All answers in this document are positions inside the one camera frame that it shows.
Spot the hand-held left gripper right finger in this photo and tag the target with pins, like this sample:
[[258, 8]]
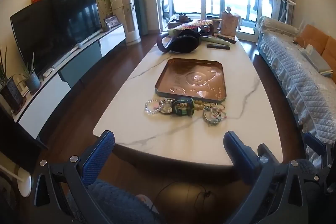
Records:
[[239, 155]]

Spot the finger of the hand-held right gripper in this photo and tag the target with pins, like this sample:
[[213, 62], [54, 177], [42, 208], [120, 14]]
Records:
[[315, 142]]

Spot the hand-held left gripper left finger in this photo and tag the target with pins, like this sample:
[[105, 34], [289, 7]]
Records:
[[99, 158]]

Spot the green wrist watch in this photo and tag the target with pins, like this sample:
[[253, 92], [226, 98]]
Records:
[[183, 102]]

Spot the silver bangle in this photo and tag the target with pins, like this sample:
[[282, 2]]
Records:
[[166, 108]]

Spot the copper jewelry tray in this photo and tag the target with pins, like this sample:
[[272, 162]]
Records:
[[189, 74]]

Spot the person's leg in blue fleece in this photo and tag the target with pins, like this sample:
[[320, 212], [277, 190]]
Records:
[[118, 200]]

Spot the sofa with quilted cover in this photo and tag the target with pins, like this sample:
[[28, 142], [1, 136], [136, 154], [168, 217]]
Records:
[[296, 74]]

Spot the white round stand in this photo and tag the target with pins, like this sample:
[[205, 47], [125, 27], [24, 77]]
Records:
[[25, 184]]

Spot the black side table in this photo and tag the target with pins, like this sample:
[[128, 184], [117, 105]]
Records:
[[15, 140]]

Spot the white tissue box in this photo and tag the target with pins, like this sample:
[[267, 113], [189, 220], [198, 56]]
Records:
[[311, 52]]

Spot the orange cushion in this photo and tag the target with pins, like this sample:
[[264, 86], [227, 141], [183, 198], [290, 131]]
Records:
[[328, 48]]

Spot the white and teal television cabinet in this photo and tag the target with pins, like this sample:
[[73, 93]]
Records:
[[78, 64]]

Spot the small white device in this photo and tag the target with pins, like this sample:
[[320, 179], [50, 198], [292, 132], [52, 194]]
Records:
[[48, 73]]

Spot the plant in grey round pot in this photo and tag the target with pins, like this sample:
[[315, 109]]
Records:
[[32, 83]]

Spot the plant in dark square pot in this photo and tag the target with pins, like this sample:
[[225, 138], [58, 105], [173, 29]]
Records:
[[11, 92]]

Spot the dark remote control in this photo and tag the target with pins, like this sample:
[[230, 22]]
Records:
[[218, 46]]

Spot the pale green pouch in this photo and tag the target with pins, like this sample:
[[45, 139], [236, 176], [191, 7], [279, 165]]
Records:
[[220, 41]]

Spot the bamboo plant in vase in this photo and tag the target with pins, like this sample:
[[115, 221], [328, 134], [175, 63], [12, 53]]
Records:
[[105, 28]]

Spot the brown paper bag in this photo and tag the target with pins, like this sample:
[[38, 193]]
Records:
[[228, 24]]

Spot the black flat television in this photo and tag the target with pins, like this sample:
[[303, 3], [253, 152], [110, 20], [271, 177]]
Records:
[[52, 29]]

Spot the woven hand fan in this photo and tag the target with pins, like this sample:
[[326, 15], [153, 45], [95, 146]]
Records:
[[191, 24]]

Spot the white standing lamp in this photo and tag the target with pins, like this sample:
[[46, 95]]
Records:
[[287, 3]]

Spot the dark wooden tea tray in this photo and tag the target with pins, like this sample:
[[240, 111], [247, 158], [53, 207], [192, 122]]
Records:
[[181, 19]]

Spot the small photo frame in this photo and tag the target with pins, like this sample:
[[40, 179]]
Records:
[[113, 21]]

